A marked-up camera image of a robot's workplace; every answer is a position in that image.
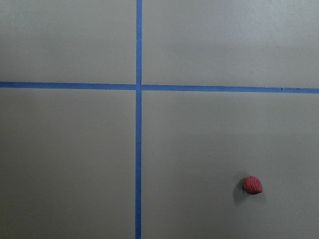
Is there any red strawberry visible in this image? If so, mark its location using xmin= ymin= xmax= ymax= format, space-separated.
xmin=242 ymin=176 xmax=263 ymax=195

